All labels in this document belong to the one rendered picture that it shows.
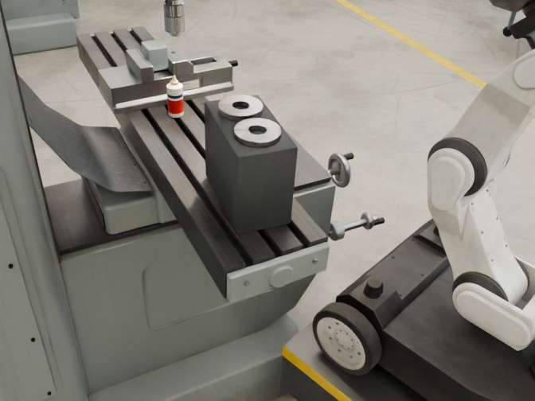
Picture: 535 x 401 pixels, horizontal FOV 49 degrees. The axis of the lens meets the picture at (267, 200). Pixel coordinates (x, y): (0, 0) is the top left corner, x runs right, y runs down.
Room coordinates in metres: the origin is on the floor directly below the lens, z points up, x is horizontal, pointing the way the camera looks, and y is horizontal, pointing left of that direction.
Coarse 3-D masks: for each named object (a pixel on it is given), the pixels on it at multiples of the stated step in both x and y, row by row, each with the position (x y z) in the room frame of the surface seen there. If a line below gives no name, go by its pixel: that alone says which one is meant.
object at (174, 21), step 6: (168, 12) 1.29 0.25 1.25; (174, 12) 1.28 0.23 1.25; (180, 12) 1.29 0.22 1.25; (168, 18) 1.29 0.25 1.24; (174, 18) 1.28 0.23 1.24; (180, 18) 1.29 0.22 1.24; (168, 24) 1.29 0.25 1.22; (174, 24) 1.28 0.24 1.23; (180, 24) 1.29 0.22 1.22; (168, 30) 1.29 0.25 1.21; (174, 30) 1.28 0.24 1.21; (180, 30) 1.29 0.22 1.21
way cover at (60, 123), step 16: (32, 96) 1.23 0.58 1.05; (32, 112) 1.09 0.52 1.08; (48, 112) 1.26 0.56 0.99; (32, 128) 0.99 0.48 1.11; (48, 128) 1.12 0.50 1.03; (64, 128) 1.24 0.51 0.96; (80, 128) 1.32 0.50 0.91; (96, 128) 1.35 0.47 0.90; (48, 144) 1.00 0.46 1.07; (64, 144) 1.13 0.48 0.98; (80, 144) 1.20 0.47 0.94; (96, 144) 1.26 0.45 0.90; (112, 144) 1.28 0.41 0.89; (64, 160) 1.03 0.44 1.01; (80, 160) 1.11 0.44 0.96; (96, 160) 1.17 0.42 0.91; (112, 160) 1.20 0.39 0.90; (128, 160) 1.22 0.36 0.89; (96, 176) 1.08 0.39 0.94; (112, 176) 1.12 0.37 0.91; (128, 176) 1.14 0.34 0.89; (144, 176) 1.16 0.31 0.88
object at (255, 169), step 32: (256, 96) 1.11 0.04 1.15; (224, 128) 0.97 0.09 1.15; (256, 128) 0.97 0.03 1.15; (224, 160) 0.95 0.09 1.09; (256, 160) 0.89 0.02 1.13; (288, 160) 0.92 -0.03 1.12; (224, 192) 0.95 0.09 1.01; (256, 192) 0.89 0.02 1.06; (288, 192) 0.92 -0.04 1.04; (256, 224) 0.89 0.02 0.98
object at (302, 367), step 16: (304, 336) 1.10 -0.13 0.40; (288, 352) 1.04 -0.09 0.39; (304, 352) 1.04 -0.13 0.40; (320, 352) 1.04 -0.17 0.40; (288, 368) 1.04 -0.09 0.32; (304, 368) 1.00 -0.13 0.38; (320, 368) 0.99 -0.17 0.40; (336, 368) 0.99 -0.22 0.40; (384, 368) 1.00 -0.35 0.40; (288, 384) 1.03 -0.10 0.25; (304, 384) 1.01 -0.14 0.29; (320, 384) 0.96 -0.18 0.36; (336, 384) 0.94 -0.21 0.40; (352, 384) 0.94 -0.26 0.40; (368, 384) 0.94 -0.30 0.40; (384, 384) 0.95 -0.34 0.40; (400, 384) 0.95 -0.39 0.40; (304, 400) 1.00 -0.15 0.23; (320, 400) 0.97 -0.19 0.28; (336, 400) 0.93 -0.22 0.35; (352, 400) 0.89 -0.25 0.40; (368, 400) 0.90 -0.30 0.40; (384, 400) 0.90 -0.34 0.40; (400, 400) 0.90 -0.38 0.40; (416, 400) 0.91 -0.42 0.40
